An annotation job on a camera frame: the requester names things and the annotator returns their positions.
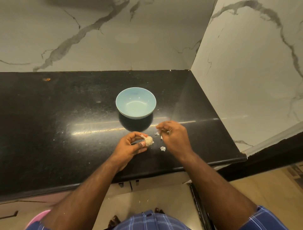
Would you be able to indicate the black cabinet trim strip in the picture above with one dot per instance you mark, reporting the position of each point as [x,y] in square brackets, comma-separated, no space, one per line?
[198,208]

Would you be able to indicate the blue plaid shirt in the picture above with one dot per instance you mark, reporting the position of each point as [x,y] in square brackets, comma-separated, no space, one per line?
[151,222]

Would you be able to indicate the white garlic bulb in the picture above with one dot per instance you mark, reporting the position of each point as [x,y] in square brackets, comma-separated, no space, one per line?
[148,141]

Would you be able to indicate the person's right hand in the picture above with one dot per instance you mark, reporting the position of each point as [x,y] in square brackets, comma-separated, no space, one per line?
[177,140]

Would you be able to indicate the person's left hand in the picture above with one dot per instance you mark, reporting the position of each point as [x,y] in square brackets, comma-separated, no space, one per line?
[125,150]

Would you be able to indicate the light blue bowl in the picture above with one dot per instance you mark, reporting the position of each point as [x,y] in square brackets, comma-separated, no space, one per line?
[136,101]

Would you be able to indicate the small orange scrap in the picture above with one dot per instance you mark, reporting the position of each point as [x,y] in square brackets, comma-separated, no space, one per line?
[46,79]

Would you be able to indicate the person's left foot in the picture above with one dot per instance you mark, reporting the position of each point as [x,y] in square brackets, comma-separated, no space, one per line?
[114,222]

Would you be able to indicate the person's right forearm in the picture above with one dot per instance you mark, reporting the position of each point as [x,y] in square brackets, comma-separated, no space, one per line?
[215,192]

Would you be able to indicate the person's left forearm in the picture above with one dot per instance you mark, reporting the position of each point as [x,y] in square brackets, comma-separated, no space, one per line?
[83,199]

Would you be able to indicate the pink plastic bucket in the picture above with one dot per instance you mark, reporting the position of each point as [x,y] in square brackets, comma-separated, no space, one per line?
[37,217]

